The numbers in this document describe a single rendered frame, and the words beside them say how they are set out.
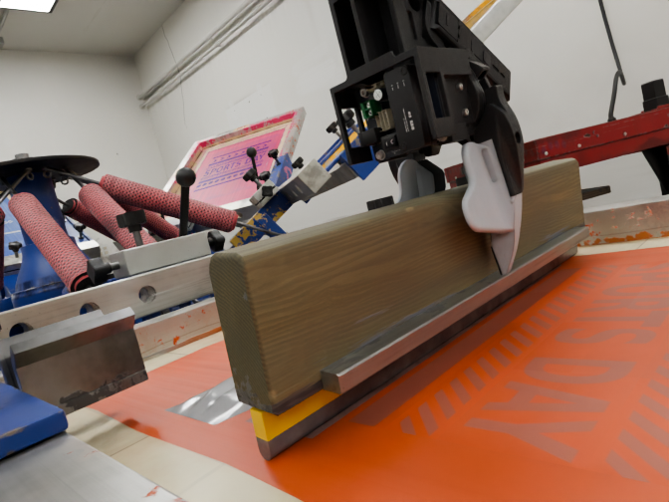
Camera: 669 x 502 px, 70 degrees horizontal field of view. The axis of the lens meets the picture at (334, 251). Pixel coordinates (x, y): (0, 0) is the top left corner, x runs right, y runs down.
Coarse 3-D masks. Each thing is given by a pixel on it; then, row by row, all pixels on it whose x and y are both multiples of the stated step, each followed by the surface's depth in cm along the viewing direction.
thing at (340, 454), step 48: (144, 384) 42; (192, 384) 38; (384, 384) 28; (144, 432) 30; (192, 432) 28; (240, 432) 26; (336, 432) 24; (384, 432) 22; (288, 480) 20; (336, 480) 19; (384, 480) 19; (432, 480) 18; (480, 480) 17; (528, 480) 16; (576, 480) 16; (624, 480) 15
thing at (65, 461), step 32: (608, 224) 51; (640, 224) 49; (160, 320) 53; (192, 320) 55; (160, 352) 52; (32, 448) 21; (64, 448) 20; (0, 480) 18; (32, 480) 18; (64, 480) 17; (96, 480) 16; (128, 480) 16
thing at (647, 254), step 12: (612, 252) 47; (624, 252) 45; (636, 252) 44; (648, 252) 43; (660, 252) 42; (564, 264) 47; (576, 264) 46; (588, 264) 44; (600, 264) 43; (612, 264) 42; (528, 288) 41; (492, 312) 37
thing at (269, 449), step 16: (560, 256) 47; (544, 272) 44; (512, 288) 39; (496, 304) 37; (464, 320) 34; (448, 336) 33; (416, 352) 30; (384, 368) 28; (400, 368) 29; (368, 384) 27; (336, 400) 25; (352, 400) 26; (320, 416) 24; (288, 432) 23; (304, 432) 24; (272, 448) 22
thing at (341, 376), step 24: (552, 240) 42; (576, 240) 43; (528, 264) 36; (480, 288) 32; (504, 288) 33; (432, 312) 29; (456, 312) 29; (384, 336) 26; (408, 336) 26; (432, 336) 27; (360, 360) 23; (384, 360) 24; (336, 384) 22
